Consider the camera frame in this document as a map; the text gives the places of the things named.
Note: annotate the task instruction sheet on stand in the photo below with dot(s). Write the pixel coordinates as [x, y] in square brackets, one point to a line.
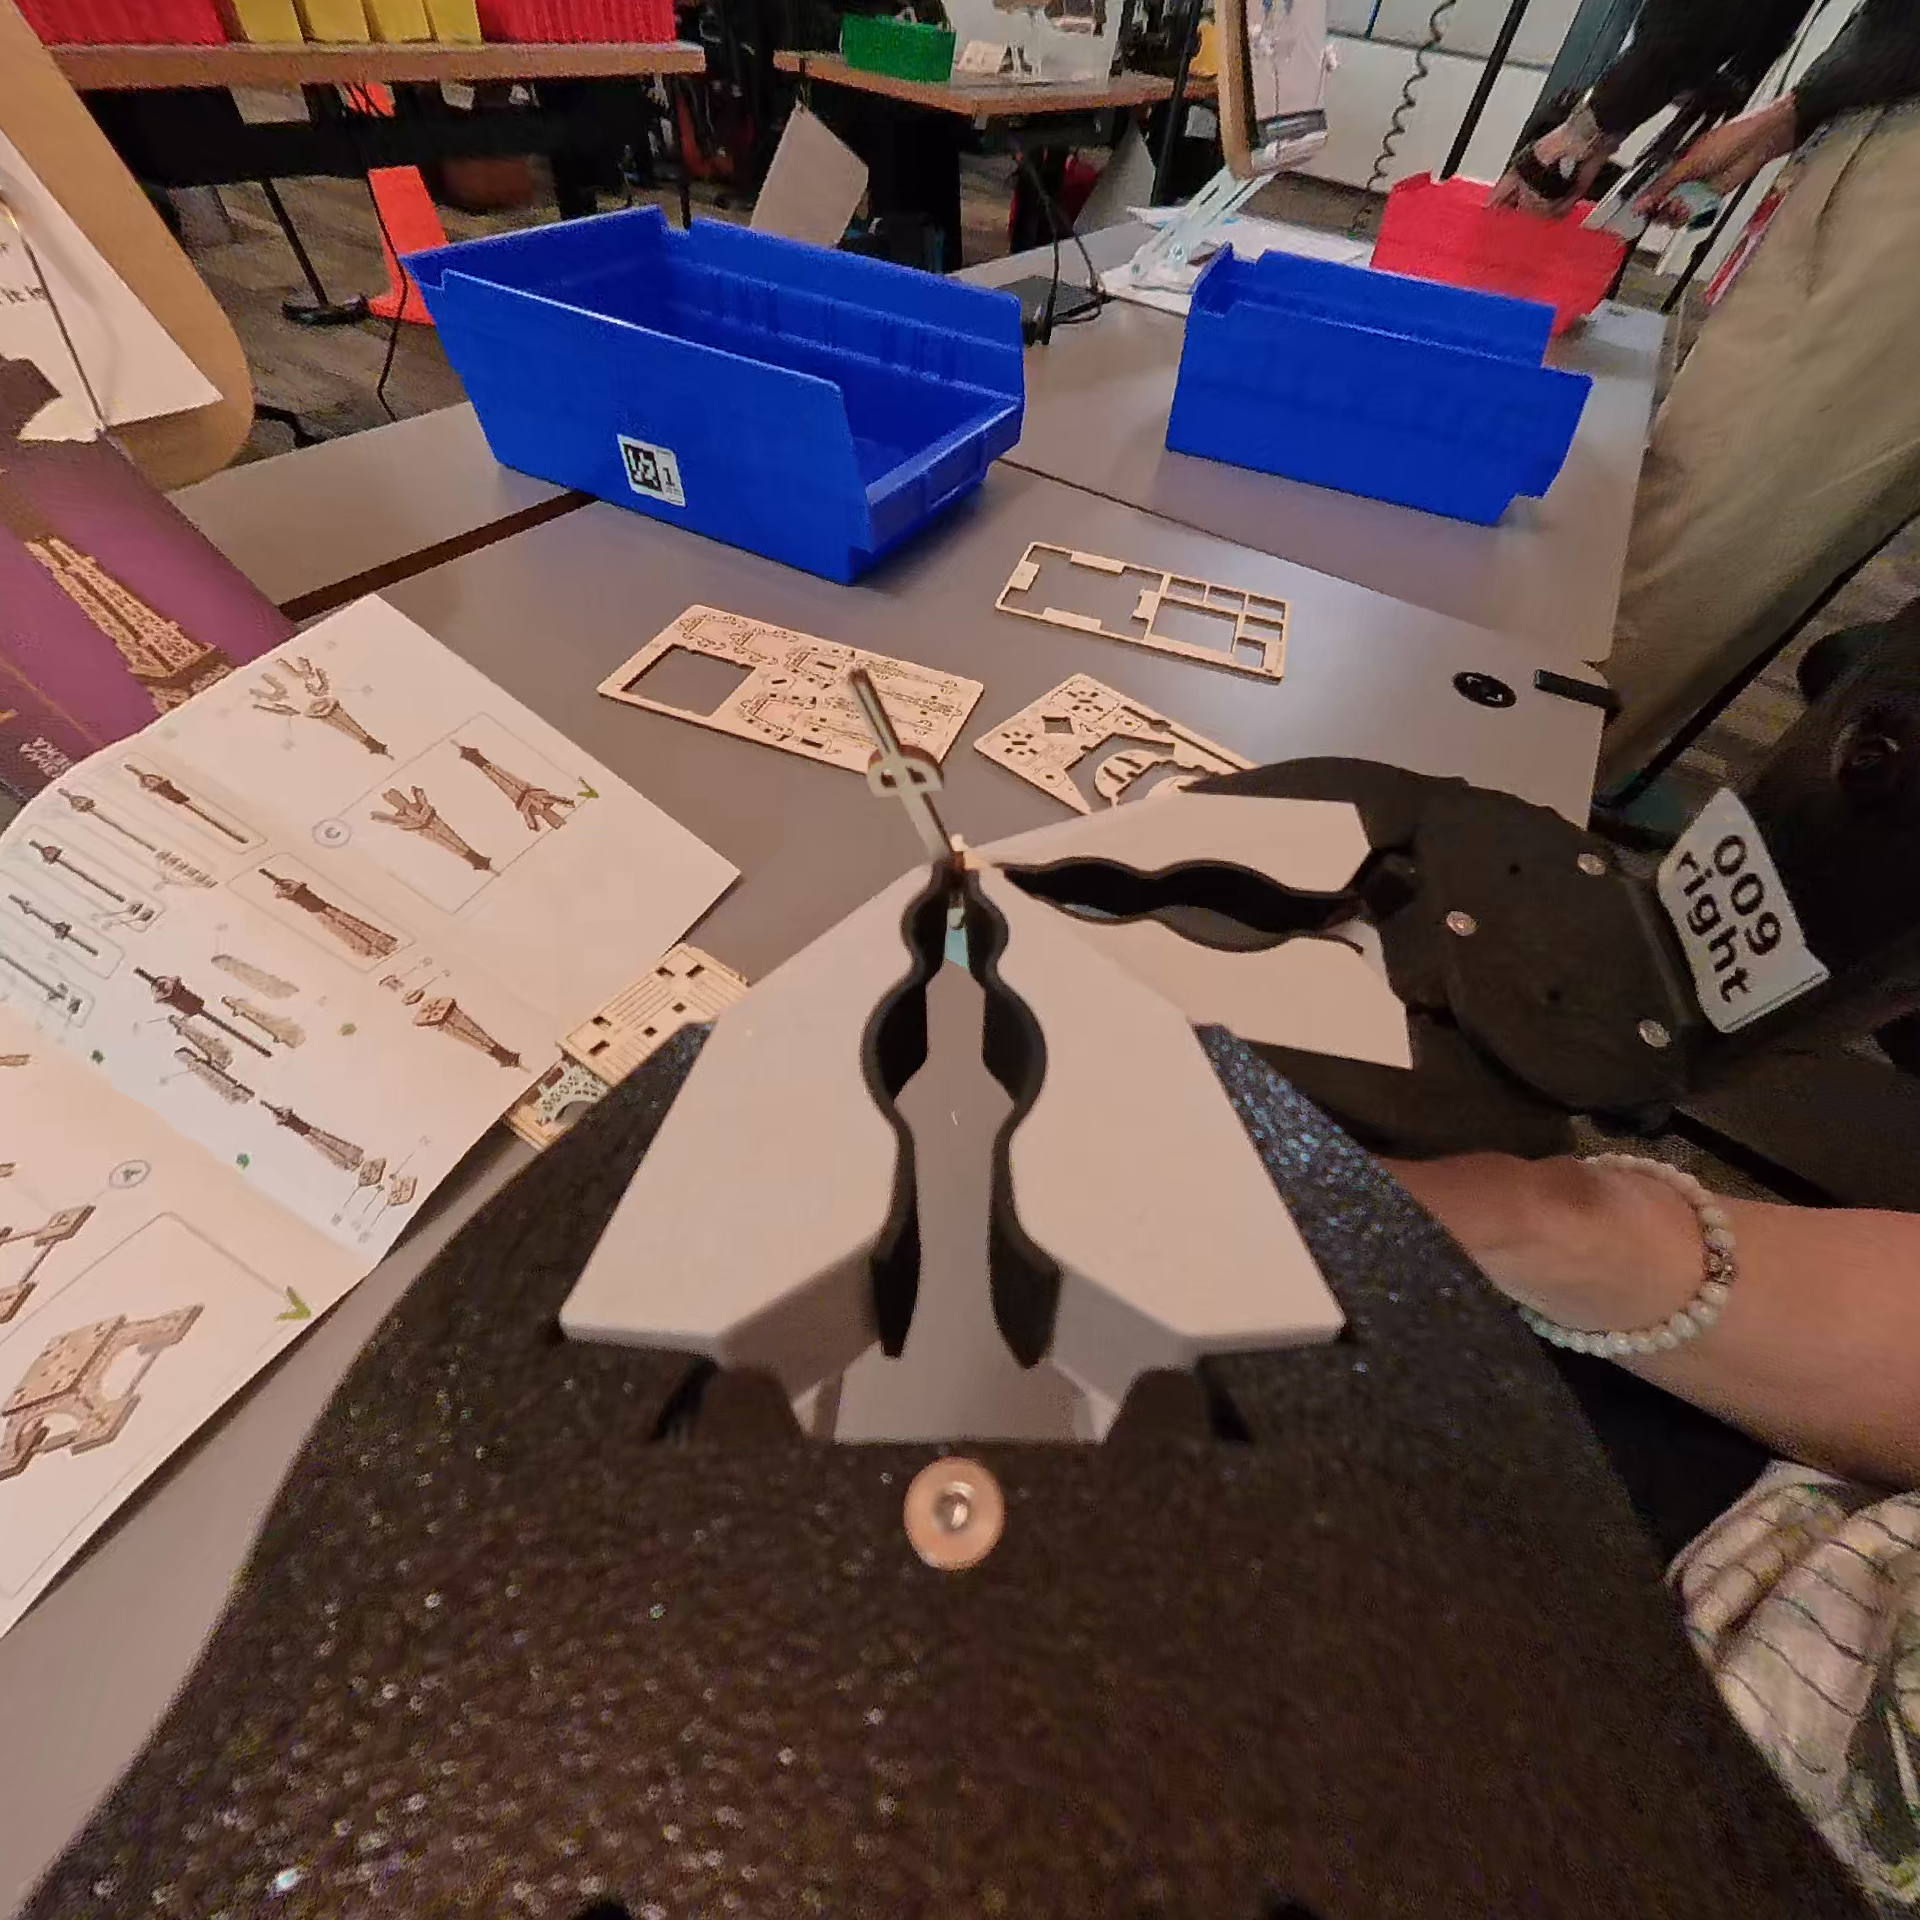
[164, 271]

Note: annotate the wooden tower spire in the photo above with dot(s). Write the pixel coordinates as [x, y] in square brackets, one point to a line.
[882, 724]

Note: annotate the wooden tower base model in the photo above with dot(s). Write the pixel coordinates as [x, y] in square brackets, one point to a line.
[661, 1004]

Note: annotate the purple model kit box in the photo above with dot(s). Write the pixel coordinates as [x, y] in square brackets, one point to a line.
[89, 600]

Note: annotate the black power adapter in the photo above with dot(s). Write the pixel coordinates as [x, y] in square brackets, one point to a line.
[1060, 308]

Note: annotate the small wooden parts sheet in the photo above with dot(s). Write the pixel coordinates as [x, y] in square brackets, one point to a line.
[1035, 593]

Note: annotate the person's right forearm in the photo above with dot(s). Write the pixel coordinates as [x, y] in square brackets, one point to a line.
[1828, 1349]

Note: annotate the person's right hand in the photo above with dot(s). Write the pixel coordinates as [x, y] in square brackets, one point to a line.
[1545, 1231]

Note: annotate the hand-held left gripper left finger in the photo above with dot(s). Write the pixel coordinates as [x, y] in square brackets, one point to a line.
[749, 1185]

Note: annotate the red plastic bin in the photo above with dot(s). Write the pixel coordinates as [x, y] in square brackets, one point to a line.
[119, 22]
[579, 22]
[1499, 255]

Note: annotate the instruction booklet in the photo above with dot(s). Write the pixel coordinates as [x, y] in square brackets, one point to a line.
[451, 901]

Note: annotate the person's printed t-shirt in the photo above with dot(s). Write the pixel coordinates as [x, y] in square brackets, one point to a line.
[1800, 1680]

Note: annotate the large wooden parts sheet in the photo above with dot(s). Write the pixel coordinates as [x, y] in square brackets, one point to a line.
[779, 704]

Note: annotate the printed instruction sheet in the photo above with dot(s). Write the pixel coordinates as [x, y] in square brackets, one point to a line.
[89, 329]

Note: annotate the black desk grommet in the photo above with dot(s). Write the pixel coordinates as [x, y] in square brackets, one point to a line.
[1484, 687]

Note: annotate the yellow plastic bin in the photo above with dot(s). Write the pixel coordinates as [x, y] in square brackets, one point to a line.
[352, 22]

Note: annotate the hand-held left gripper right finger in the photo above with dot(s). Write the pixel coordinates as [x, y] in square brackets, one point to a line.
[1170, 1200]

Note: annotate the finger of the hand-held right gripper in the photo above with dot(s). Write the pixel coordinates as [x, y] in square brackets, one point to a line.
[1276, 998]
[1200, 833]

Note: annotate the grey desk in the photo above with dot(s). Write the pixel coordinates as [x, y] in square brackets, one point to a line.
[1349, 630]

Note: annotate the wooden parts sheet with arches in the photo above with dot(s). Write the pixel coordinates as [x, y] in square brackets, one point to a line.
[1049, 735]

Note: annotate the white board stand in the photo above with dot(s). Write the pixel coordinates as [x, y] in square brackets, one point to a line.
[1184, 241]

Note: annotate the blue plastic bin with tag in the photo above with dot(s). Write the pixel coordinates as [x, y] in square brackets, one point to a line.
[721, 450]

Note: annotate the green plastic bin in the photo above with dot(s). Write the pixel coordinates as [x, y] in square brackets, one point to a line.
[896, 49]

